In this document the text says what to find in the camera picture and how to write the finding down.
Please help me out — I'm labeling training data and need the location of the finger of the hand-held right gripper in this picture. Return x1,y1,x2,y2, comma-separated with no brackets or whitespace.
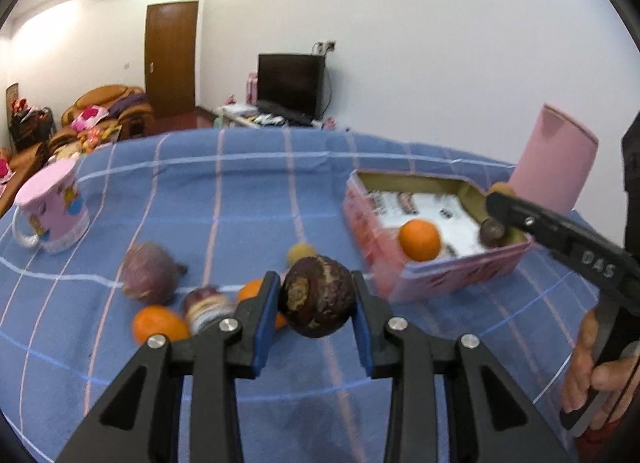
486,192,626,290

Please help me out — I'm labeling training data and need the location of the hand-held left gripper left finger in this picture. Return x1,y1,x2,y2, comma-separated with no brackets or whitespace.
55,270,283,463

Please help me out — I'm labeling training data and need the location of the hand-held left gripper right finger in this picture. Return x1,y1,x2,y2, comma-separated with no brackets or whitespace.
350,270,573,463

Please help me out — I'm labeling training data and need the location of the orange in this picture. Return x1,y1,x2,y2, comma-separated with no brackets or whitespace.
398,219,443,262
131,305,192,346
236,279,288,330

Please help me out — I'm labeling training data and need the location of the cut purple yam piece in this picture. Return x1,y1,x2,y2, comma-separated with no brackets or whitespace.
182,285,236,334

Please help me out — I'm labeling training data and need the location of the small pale yellow fruit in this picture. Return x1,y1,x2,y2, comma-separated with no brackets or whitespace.
286,241,317,266

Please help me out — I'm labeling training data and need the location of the pink tin box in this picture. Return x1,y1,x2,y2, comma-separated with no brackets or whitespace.
342,169,533,304

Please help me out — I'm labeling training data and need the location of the purple round vegetable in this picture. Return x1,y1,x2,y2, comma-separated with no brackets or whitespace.
121,241,190,306

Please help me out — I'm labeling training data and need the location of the person's right hand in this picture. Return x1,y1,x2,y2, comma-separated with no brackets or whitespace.
562,312,640,419

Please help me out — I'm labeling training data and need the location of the pink electric kettle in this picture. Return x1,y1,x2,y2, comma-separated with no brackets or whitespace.
507,103,600,218

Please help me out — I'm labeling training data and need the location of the white printed paper sheet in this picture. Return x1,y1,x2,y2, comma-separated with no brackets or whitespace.
367,190,483,259

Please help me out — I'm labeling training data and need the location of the blue checkered tablecloth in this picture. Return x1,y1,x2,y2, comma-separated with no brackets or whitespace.
0,127,640,463

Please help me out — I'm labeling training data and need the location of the white television stand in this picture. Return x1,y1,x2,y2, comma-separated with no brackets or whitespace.
215,103,321,130

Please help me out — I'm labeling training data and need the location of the black television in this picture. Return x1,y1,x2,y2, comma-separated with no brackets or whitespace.
256,53,326,121

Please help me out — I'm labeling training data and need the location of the pink cartoon mug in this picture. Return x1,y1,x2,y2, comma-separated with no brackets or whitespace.
11,158,92,255

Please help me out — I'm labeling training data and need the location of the coffee table with snacks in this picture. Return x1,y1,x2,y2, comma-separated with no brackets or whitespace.
50,126,123,164

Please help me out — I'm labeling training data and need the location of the purple blanket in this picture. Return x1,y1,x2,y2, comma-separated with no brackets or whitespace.
107,93,151,116

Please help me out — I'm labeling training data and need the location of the pink flowered cushion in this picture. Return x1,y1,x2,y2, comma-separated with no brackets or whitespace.
72,106,108,131

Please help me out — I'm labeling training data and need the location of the brown leather sofa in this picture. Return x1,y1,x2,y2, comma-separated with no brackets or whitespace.
0,143,56,214
61,84,155,144

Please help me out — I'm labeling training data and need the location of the brown wooden door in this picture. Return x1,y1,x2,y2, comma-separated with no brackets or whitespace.
144,0,200,120

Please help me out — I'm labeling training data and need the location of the black rack with clothes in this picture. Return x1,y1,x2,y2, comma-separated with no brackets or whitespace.
9,106,56,151

